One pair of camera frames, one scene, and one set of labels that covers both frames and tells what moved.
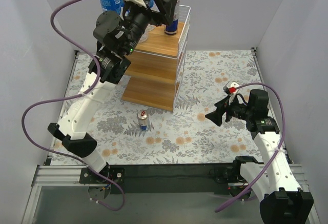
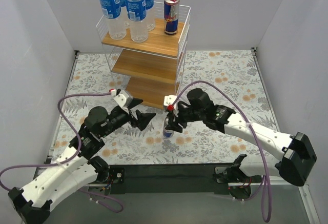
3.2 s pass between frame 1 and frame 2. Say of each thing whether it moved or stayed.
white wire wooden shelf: stayed
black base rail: stayed
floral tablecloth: stayed
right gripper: moved
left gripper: moved
